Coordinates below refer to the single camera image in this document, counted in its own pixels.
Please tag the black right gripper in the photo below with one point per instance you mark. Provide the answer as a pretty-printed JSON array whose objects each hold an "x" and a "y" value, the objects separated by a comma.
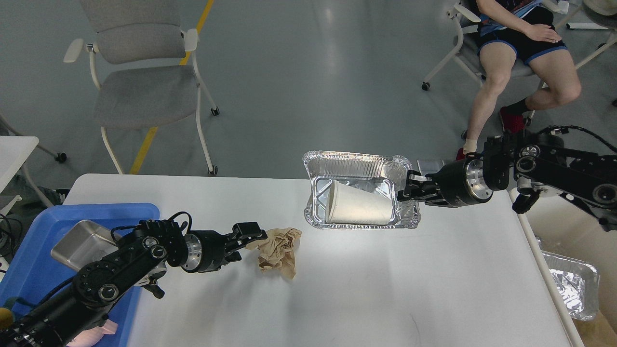
[{"x": 458, "y": 184}]

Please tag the pink mug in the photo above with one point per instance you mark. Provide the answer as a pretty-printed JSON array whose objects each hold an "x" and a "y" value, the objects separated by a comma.
[{"x": 88, "y": 338}]

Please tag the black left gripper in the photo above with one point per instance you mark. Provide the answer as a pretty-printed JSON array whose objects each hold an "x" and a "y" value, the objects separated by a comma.
[{"x": 208, "y": 250}]

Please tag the white chair under person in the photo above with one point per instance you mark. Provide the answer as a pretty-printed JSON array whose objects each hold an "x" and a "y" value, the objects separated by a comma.
[{"x": 465, "y": 18}]

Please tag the foil tray in bin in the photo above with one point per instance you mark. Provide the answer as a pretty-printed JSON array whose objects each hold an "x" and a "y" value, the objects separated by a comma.
[{"x": 577, "y": 283}]

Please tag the aluminium foil tray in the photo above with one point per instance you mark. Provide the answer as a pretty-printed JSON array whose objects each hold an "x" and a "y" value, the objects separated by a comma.
[{"x": 380, "y": 175}]

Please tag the white side table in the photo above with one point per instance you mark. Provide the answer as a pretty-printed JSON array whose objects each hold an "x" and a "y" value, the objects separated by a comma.
[{"x": 14, "y": 153}]

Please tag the square steel container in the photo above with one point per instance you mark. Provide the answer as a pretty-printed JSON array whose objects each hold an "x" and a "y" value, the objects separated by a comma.
[{"x": 86, "y": 242}]

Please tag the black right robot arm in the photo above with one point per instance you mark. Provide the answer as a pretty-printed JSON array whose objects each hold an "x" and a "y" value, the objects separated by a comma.
[{"x": 539, "y": 163}]

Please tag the crumpled brown paper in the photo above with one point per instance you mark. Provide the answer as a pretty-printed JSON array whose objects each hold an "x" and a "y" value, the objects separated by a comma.
[{"x": 277, "y": 251}]

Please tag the grey office chair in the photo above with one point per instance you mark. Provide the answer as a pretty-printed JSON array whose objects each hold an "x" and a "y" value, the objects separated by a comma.
[{"x": 131, "y": 99}]

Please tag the white paper cup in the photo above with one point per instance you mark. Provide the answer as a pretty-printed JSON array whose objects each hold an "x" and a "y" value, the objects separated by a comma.
[{"x": 350, "y": 205}]

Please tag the blue plastic tray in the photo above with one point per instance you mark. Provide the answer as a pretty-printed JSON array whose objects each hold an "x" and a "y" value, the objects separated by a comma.
[{"x": 33, "y": 273}]

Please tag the beige waste bin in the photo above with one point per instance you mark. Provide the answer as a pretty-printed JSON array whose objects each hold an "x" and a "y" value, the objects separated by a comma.
[{"x": 567, "y": 230}]

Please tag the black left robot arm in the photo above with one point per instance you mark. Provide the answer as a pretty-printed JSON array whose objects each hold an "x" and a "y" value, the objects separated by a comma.
[{"x": 85, "y": 300}]

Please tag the clear floor plate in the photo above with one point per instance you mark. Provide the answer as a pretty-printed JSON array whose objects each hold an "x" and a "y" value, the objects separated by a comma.
[{"x": 427, "y": 167}]

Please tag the blue mug yellow inside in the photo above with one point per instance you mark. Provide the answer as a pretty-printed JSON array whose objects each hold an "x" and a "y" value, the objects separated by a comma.
[{"x": 6, "y": 318}]

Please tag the seated person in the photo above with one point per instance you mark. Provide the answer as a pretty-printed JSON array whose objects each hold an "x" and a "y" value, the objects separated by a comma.
[{"x": 511, "y": 30}]

